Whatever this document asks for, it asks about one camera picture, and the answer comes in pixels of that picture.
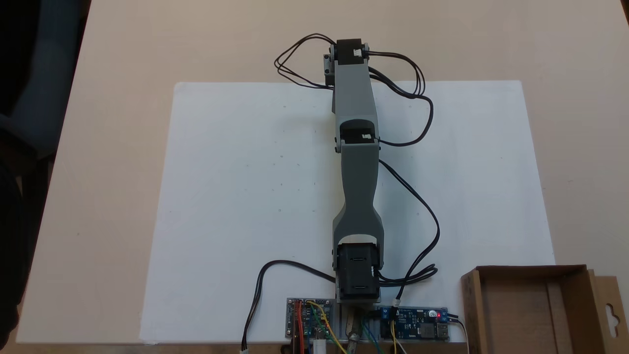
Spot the red wire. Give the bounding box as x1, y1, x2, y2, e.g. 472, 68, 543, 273
294, 301, 305, 354

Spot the black looped wrist cable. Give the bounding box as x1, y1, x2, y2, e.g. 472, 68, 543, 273
274, 33, 338, 90

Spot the blue circuit board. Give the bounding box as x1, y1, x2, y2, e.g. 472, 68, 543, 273
374, 306, 450, 341

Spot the long black power cable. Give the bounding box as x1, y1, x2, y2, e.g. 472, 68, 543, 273
241, 260, 337, 353

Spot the white paper sheet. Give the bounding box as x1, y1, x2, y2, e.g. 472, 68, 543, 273
139, 80, 556, 345

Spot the circuit board with coloured wires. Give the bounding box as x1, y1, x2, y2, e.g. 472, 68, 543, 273
286, 297, 336, 341

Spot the yellow wire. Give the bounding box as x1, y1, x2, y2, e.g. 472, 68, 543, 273
307, 301, 343, 354

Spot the black base motor cable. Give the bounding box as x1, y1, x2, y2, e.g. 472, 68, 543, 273
376, 160, 441, 308

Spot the brown cardboard box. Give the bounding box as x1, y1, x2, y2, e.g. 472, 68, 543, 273
460, 265, 629, 354

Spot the black looped elbow cable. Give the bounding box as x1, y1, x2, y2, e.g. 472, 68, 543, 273
366, 49, 434, 148

